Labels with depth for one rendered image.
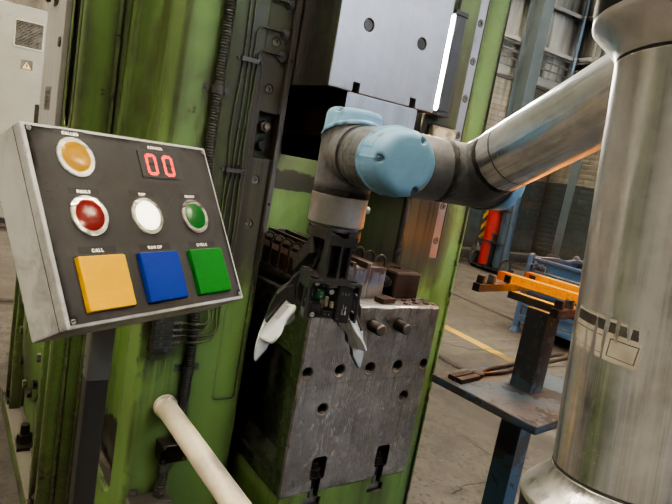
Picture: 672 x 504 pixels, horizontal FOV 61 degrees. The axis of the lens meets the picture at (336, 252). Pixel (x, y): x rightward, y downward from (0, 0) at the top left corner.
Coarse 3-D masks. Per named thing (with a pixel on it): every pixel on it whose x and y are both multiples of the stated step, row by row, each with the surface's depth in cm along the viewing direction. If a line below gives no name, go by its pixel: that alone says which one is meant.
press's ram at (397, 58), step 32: (320, 0) 121; (352, 0) 116; (384, 0) 120; (416, 0) 124; (448, 0) 129; (320, 32) 120; (352, 32) 117; (384, 32) 122; (416, 32) 126; (448, 32) 131; (320, 64) 120; (352, 64) 119; (384, 64) 124; (416, 64) 128; (384, 96) 125; (416, 96) 130
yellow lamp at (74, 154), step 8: (64, 144) 78; (72, 144) 79; (80, 144) 80; (64, 152) 78; (72, 152) 79; (80, 152) 80; (64, 160) 77; (72, 160) 78; (80, 160) 79; (88, 160) 81; (72, 168) 78; (80, 168) 79; (88, 168) 80
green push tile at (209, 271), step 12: (192, 252) 92; (204, 252) 94; (216, 252) 97; (192, 264) 91; (204, 264) 93; (216, 264) 96; (204, 276) 92; (216, 276) 95; (228, 276) 97; (204, 288) 92; (216, 288) 94; (228, 288) 96
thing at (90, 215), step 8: (88, 200) 79; (80, 208) 77; (88, 208) 78; (96, 208) 79; (80, 216) 77; (88, 216) 78; (96, 216) 79; (104, 216) 80; (88, 224) 78; (96, 224) 79
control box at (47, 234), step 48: (0, 144) 76; (48, 144) 76; (96, 144) 83; (144, 144) 91; (0, 192) 77; (48, 192) 74; (96, 192) 81; (144, 192) 88; (192, 192) 97; (48, 240) 72; (96, 240) 78; (144, 240) 85; (192, 240) 94; (48, 288) 72; (192, 288) 91; (240, 288) 100; (48, 336) 73
